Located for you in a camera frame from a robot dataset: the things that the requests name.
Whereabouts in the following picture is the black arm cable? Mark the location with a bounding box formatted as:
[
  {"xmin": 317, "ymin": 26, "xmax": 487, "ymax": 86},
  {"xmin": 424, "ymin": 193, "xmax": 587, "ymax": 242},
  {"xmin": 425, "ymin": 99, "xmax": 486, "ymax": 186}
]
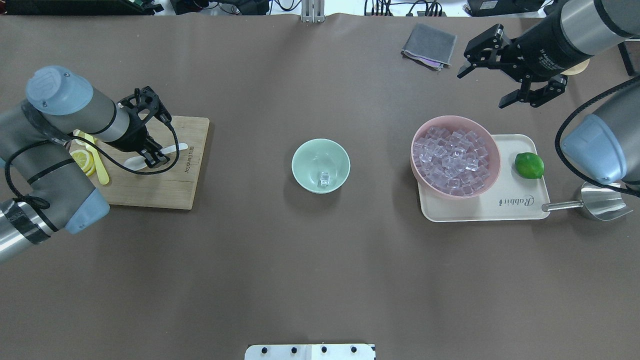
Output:
[
  {"xmin": 4, "ymin": 107, "xmax": 181, "ymax": 226},
  {"xmin": 554, "ymin": 75, "xmax": 640, "ymax": 198}
]

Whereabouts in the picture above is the single clear ice cube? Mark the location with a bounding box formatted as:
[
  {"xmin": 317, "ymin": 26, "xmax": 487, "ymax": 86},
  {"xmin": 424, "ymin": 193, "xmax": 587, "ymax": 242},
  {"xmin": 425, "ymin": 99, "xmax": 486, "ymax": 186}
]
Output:
[{"xmin": 318, "ymin": 171, "xmax": 331, "ymax": 188}]

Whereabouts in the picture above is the pink bowl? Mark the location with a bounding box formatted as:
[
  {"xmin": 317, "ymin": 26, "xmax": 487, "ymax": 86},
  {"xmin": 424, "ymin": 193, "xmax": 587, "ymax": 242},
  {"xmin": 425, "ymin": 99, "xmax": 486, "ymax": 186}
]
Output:
[{"xmin": 409, "ymin": 115, "xmax": 501, "ymax": 199}]

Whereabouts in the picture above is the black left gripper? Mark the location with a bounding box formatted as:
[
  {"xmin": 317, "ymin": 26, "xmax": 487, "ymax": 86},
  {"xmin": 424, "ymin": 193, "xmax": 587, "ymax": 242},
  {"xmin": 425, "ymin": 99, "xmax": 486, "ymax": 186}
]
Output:
[{"xmin": 107, "ymin": 86, "xmax": 173, "ymax": 169}]

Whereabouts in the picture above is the cream rectangular tray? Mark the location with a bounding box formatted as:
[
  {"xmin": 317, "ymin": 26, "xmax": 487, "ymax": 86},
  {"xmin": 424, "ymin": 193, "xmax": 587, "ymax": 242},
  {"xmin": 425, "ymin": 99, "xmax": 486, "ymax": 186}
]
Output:
[{"xmin": 417, "ymin": 134, "xmax": 550, "ymax": 223}]

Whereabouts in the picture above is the pile of clear ice cubes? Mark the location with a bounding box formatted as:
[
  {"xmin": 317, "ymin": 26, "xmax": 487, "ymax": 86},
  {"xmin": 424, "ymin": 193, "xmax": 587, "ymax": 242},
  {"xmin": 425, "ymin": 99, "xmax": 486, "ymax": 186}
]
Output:
[{"xmin": 411, "ymin": 126, "xmax": 494, "ymax": 198}]

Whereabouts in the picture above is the lemon slice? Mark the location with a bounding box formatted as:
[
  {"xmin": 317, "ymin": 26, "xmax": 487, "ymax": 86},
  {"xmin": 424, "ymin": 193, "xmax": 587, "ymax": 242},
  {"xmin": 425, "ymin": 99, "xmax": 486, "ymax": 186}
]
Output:
[{"xmin": 70, "ymin": 149, "xmax": 96, "ymax": 177}]

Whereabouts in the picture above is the green lime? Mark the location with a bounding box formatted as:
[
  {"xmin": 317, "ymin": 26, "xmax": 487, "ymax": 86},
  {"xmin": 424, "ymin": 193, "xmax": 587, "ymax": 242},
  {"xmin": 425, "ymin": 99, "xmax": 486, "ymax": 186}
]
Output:
[{"xmin": 514, "ymin": 152, "xmax": 546, "ymax": 180}]

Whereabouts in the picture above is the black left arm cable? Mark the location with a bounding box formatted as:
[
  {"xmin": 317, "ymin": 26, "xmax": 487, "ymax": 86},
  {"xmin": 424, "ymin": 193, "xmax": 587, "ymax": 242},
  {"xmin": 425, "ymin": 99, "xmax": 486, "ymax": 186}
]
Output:
[{"xmin": 4, "ymin": 107, "xmax": 181, "ymax": 226}]

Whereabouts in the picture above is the mint green bowl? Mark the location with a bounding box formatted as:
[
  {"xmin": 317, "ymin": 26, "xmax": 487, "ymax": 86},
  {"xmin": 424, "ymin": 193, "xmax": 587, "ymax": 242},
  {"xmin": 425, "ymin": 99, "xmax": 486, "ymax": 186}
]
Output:
[{"xmin": 291, "ymin": 138, "xmax": 351, "ymax": 194}]

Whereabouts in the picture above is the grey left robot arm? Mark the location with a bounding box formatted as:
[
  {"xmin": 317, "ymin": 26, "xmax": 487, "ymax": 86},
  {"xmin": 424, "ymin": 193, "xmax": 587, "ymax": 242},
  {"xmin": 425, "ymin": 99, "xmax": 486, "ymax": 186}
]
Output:
[{"xmin": 0, "ymin": 65, "xmax": 179, "ymax": 263}]

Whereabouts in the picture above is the wooden cutting board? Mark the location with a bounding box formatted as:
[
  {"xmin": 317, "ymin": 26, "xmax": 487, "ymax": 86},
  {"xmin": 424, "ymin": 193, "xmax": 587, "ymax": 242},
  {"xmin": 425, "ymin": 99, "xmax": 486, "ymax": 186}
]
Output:
[{"xmin": 89, "ymin": 115, "xmax": 210, "ymax": 210}]

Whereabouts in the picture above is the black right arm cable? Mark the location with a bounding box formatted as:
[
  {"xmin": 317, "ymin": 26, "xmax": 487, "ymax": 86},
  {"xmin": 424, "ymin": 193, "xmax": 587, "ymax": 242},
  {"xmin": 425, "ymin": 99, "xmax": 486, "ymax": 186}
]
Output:
[{"xmin": 554, "ymin": 75, "xmax": 640, "ymax": 198}]

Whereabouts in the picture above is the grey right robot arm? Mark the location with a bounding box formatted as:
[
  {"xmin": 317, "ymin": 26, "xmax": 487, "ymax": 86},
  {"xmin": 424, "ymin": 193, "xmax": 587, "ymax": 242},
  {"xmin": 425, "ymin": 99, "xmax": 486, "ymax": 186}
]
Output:
[{"xmin": 457, "ymin": 0, "xmax": 639, "ymax": 196}]

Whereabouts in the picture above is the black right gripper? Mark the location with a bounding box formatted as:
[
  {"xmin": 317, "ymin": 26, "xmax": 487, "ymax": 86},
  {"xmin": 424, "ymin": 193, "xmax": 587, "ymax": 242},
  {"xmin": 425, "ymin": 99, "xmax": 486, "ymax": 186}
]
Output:
[{"xmin": 457, "ymin": 23, "xmax": 569, "ymax": 109}]

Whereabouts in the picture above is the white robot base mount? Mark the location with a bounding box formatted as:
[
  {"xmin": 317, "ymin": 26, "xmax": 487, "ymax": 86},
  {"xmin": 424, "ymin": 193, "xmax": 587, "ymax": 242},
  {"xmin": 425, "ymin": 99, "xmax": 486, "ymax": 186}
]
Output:
[{"xmin": 244, "ymin": 342, "xmax": 377, "ymax": 360}]

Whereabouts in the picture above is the white ceramic spoon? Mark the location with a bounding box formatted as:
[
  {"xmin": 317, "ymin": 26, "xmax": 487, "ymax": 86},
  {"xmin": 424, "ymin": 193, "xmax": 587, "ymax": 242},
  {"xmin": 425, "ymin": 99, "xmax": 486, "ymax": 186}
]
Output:
[{"xmin": 124, "ymin": 142, "xmax": 188, "ymax": 171}]

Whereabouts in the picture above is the grey folded cloth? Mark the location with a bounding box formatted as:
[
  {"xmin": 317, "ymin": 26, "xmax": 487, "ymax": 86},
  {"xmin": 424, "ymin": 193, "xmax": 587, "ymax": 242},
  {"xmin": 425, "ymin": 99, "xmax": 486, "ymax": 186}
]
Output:
[{"xmin": 400, "ymin": 23, "xmax": 458, "ymax": 71}]

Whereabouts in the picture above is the yellow plastic knife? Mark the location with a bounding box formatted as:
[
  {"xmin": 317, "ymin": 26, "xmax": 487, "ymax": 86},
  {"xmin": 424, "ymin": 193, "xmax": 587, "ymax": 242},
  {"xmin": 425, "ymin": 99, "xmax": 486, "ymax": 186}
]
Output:
[{"xmin": 73, "ymin": 129, "xmax": 110, "ymax": 186}]

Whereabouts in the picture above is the steel ice scoop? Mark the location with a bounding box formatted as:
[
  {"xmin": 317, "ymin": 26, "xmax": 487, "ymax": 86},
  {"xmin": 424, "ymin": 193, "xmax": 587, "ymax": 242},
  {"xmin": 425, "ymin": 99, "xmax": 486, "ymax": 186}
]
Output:
[{"xmin": 541, "ymin": 182, "xmax": 633, "ymax": 221}]

